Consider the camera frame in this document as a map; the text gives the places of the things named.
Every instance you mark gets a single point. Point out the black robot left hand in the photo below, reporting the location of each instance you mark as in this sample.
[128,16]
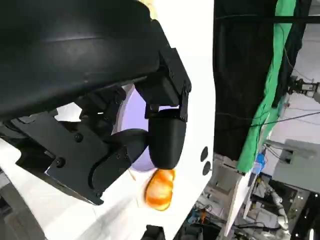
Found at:
[75,62]

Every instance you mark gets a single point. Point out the lilac plate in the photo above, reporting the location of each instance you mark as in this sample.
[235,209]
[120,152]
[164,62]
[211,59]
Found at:
[135,110]

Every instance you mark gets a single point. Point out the orange toy bread roll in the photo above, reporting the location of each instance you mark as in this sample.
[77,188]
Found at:
[160,191]

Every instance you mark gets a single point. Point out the black cloth backdrop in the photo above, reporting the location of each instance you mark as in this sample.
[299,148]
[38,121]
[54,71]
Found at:
[237,75]

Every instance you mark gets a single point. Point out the green cloth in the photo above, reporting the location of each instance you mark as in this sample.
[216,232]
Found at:
[270,87]

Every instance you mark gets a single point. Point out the blue tag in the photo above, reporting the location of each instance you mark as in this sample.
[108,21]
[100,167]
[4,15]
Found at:
[260,161]

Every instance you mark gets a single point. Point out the white board panel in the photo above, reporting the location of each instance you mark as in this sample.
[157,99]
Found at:
[237,200]

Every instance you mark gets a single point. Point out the grey machine box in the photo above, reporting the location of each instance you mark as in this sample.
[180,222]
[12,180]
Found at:
[295,155]

